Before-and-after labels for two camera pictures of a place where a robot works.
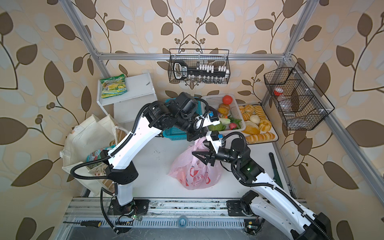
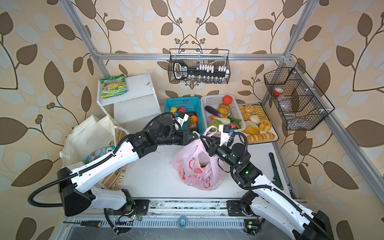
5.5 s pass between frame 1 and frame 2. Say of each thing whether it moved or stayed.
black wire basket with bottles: stayed
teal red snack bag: stayed
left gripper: moved
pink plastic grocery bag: moved
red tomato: stayed
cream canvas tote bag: stayed
